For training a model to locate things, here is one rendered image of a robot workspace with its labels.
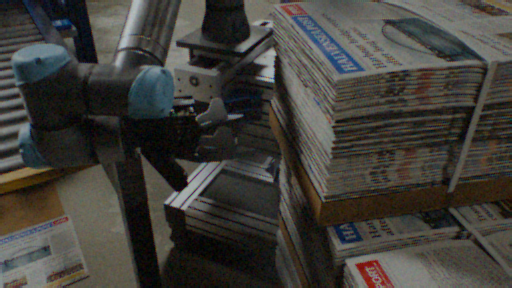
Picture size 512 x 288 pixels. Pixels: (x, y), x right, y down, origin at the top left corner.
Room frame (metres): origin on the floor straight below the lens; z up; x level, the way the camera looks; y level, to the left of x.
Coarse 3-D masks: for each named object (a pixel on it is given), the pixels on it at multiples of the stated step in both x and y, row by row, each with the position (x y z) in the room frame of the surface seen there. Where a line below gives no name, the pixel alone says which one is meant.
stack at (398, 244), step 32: (288, 192) 0.61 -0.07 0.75; (288, 224) 0.60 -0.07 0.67; (352, 224) 0.44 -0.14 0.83; (384, 224) 0.44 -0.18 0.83; (416, 224) 0.44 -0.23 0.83; (448, 224) 0.44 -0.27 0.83; (480, 224) 0.44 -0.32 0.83; (288, 256) 0.59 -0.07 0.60; (320, 256) 0.43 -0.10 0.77; (352, 256) 0.40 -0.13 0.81; (384, 256) 0.38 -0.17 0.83; (416, 256) 0.38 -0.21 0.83; (448, 256) 0.38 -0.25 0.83; (480, 256) 0.38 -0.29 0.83
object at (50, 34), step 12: (24, 0) 1.74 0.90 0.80; (36, 0) 1.74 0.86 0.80; (36, 12) 1.57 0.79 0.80; (36, 24) 1.43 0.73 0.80; (48, 24) 1.43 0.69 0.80; (48, 36) 1.31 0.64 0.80; (60, 36) 1.31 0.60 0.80; (72, 60) 1.11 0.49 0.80; (108, 168) 0.71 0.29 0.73; (120, 168) 0.64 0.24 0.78; (132, 168) 0.65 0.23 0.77; (120, 180) 0.64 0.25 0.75; (132, 180) 0.65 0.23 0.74; (144, 180) 0.66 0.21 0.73; (120, 192) 0.64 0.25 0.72; (132, 192) 0.64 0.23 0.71; (144, 192) 0.66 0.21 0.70; (132, 204) 0.64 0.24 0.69
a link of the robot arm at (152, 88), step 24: (144, 0) 0.67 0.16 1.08; (168, 0) 0.68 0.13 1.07; (144, 24) 0.62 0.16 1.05; (168, 24) 0.65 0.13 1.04; (120, 48) 0.59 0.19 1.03; (144, 48) 0.59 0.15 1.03; (168, 48) 0.63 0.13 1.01; (96, 72) 0.55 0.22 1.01; (120, 72) 0.55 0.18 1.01; (144, 72) 0.54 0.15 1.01; (168, 72) 0.56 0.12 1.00; (96, 96) 0.53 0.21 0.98; (120, 96) 0.52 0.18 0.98; (144, 96) 0.52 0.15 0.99; (168, 96) 0.55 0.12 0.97
